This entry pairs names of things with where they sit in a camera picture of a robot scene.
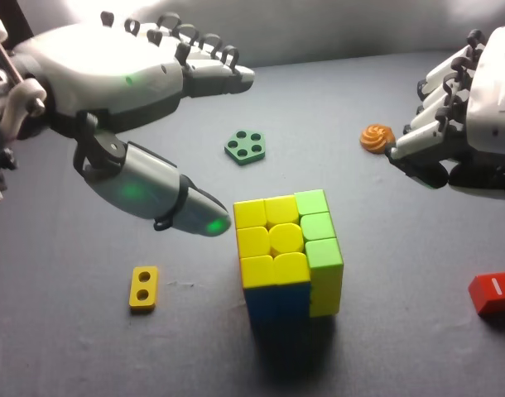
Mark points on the white backdrop sheet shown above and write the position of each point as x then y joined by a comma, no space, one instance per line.
318,29

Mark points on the orange swirl cookie toy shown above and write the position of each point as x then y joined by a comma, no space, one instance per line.
374,140

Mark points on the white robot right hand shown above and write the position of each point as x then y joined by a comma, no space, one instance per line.
492,103

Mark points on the colourful magic cube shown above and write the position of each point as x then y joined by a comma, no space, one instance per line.
277,240

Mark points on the green pentagon block with holes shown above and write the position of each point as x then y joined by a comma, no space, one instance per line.
238,154

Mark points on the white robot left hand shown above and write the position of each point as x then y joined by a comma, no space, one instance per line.
112,74

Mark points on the dark brown panel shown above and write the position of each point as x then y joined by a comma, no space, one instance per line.
8,8

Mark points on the grey table cloth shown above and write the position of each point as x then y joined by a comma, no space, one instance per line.
112,351

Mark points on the yellow two-hole block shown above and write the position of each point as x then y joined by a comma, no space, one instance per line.
144,304

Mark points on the red cube block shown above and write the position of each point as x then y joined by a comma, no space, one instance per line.
490,295

